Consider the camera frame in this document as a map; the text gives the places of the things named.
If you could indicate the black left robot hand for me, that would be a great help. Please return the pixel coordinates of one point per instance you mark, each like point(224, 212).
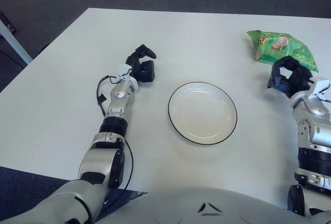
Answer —
point(144, 72)

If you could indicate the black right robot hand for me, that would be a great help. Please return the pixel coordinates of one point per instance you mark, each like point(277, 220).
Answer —
point(297, 79)

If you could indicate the green chip bag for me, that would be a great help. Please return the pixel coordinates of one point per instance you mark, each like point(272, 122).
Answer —
point(284, 45)

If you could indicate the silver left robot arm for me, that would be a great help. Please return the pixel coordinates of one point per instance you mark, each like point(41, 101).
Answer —
point(120, 97)

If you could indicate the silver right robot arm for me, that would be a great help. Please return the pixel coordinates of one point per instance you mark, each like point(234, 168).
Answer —
point(318, 131)

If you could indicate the white plate black rim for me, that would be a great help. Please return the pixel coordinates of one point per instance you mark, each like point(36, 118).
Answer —
point(201, 115)

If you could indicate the white table leg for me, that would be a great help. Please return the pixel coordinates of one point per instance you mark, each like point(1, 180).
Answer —
point(15, 45)

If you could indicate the grey robot torso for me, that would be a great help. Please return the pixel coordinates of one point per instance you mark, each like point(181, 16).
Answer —
point(181, 208)

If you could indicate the black box on floor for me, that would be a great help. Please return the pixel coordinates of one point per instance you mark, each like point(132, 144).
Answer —
point(7, 23)

